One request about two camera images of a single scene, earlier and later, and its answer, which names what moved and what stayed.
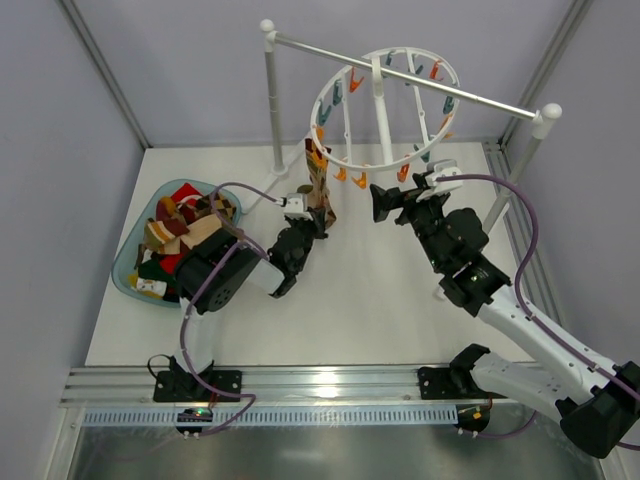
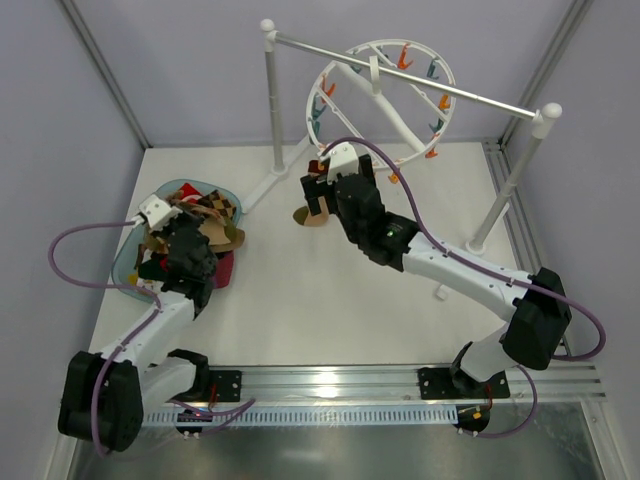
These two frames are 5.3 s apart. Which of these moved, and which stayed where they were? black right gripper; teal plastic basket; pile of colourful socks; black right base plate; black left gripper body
Moved: black right gripper; black left gripper body
Stayed: black right base plate; pile of colourful socks; teal plastic basket
